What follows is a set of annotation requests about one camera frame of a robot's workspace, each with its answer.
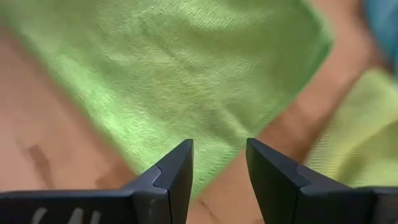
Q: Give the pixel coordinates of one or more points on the yellow-green microfiber towel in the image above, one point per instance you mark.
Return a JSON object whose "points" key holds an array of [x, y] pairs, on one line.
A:
{"points": [[367, 130]]}

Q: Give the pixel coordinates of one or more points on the light blue microfiber towel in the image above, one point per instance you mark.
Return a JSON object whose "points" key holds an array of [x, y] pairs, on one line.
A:
{"points": [[385, 28]]}

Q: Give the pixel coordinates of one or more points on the green microfiber towel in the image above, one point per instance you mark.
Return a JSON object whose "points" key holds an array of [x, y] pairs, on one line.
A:
{"points": [[186, 77]]}

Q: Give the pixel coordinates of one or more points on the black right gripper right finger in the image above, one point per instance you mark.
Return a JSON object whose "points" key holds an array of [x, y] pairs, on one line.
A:
{"points": [[295, 199]]}

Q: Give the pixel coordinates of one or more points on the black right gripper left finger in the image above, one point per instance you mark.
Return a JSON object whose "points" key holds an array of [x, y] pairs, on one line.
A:
{"points": [[140, 205]]}

